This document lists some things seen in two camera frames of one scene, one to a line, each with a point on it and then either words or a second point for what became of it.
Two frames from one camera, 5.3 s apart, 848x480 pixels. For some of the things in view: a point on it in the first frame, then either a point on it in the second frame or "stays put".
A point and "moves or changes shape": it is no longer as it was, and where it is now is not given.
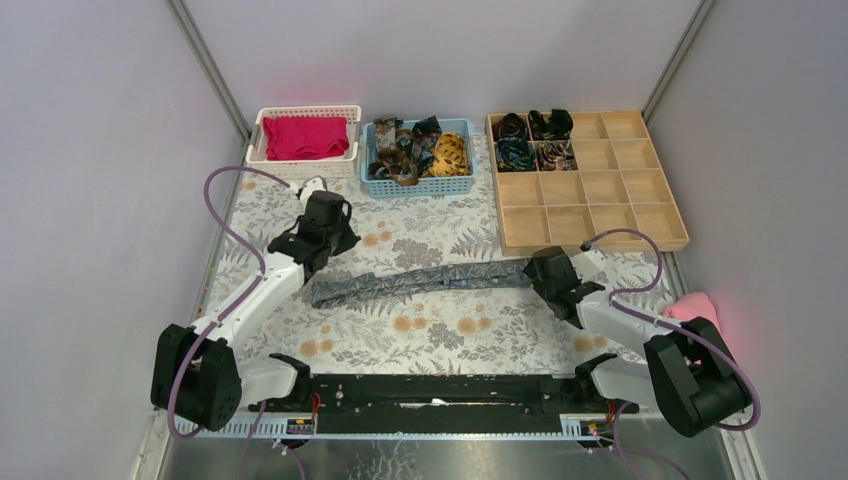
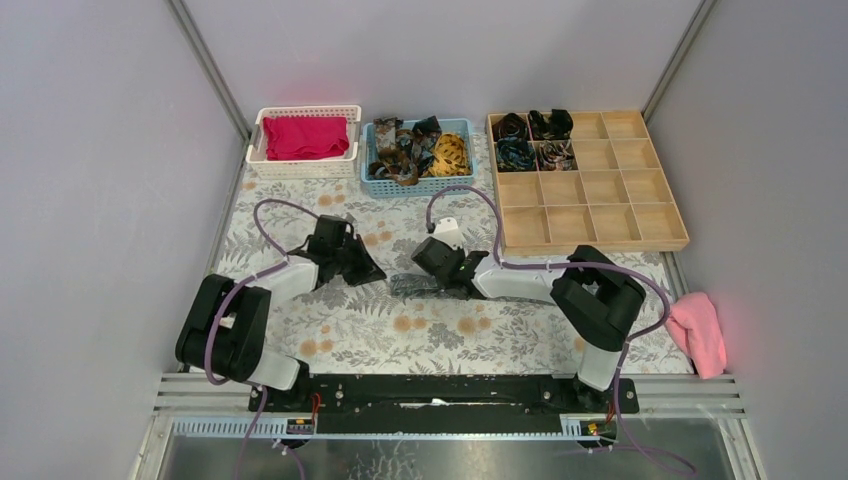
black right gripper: x=539 y=286 -> x=462 y=253
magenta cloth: x=305 y=137 stays put
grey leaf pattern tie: x=374 y=286 moves or changes shape
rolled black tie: x=558 y=125 stays put
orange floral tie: x=393 y=152 stays put
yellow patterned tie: x=450 y=157 stays put
